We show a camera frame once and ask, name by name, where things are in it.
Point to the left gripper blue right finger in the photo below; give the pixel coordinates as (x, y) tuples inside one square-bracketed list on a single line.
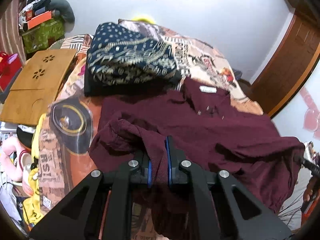
[(175, 156)]

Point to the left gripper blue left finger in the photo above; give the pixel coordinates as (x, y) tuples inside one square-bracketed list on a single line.
[(141, 170)]

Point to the maroon button-up shirt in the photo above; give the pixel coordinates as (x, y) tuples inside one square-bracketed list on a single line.
[(239, 169)]

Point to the white wardrobe sliding door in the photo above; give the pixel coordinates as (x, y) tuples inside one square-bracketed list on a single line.
[(300, 118)]

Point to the black folded garment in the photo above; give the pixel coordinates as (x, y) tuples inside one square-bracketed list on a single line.
[(157, 85)]

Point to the dark bag on floor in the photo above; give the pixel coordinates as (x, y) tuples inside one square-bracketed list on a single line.
[(237, 74)]

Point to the printed bed blanket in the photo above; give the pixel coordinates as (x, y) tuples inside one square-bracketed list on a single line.
[(73, 123)]

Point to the navy patterned folded garment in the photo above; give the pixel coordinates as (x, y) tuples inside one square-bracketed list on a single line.
[(119, 56)]

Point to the wooden door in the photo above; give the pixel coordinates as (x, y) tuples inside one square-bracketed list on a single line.
[(289, 66)]

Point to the bamboo lap desk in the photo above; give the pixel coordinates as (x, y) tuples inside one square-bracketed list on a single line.
[(36, 86)]

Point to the yellow round object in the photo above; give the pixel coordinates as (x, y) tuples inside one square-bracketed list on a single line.
[(144, 20)]

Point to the red gift box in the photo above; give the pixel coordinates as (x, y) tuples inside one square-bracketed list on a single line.
[(13, 67)]

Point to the green patterned cloth cabinet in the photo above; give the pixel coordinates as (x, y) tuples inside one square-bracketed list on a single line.
[(43, 35)]

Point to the red plush toy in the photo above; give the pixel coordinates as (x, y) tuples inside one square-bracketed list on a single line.
[(3, 61)]

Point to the orange box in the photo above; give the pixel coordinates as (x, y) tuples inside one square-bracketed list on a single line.
[(35, 21)]

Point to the striped pink curtain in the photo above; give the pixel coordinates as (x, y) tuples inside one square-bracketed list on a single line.
[(11, 42)]

